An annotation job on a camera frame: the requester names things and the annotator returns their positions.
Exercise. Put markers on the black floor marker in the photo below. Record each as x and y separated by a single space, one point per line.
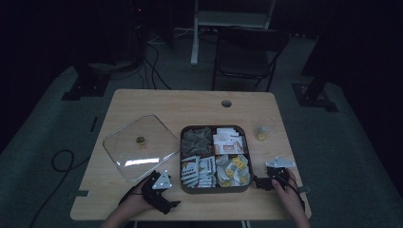
93 124

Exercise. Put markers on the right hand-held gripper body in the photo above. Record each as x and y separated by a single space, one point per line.
278 167

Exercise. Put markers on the pile of grey pyramid tea bags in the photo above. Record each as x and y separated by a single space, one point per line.
196 142

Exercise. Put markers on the grey tape strip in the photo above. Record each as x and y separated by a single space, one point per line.
304 189
78 193

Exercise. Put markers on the row of white striped sachets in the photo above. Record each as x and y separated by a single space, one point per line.
198 172

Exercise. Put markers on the clear lid with gold knob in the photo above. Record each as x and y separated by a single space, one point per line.
142 148

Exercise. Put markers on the brown compartment box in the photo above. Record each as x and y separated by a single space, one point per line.
187 190

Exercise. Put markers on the pile of white yellow tea bags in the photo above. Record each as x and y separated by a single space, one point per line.
233 171

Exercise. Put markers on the white metal frame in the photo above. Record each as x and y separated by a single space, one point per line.
202 19

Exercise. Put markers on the clear plastic cup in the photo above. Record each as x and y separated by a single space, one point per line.
264 128

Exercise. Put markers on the person's left hand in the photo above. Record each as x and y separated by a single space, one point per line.
136 202

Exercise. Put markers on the pile of white orange sachets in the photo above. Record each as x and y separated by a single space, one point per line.
228 141

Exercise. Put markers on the yellow item in cup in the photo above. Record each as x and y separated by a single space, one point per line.
261 136

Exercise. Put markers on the person's right hand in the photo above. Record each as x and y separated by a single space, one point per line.
286 194

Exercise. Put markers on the black folding chair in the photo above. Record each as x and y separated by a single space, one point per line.
247 57

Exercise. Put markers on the black stand base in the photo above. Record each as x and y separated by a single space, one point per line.
85 84
313 95

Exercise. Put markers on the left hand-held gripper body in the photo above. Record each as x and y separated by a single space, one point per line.
160 186

